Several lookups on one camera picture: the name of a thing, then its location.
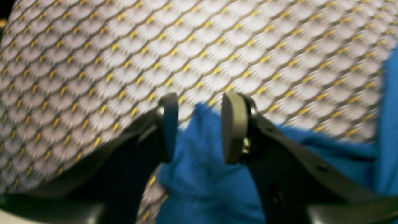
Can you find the blue long-sleeve T-shirt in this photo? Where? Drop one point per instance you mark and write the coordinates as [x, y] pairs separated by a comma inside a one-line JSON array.
[[203, 190]]

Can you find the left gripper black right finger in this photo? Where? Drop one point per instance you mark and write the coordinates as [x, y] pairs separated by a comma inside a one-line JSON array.
[[295, 185]]

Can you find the patterned fan-print tablecloth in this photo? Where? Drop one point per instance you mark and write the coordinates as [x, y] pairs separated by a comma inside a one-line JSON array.
[[76, 73]]

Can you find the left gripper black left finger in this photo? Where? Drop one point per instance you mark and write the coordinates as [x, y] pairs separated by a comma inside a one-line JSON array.
[[107, 186]]

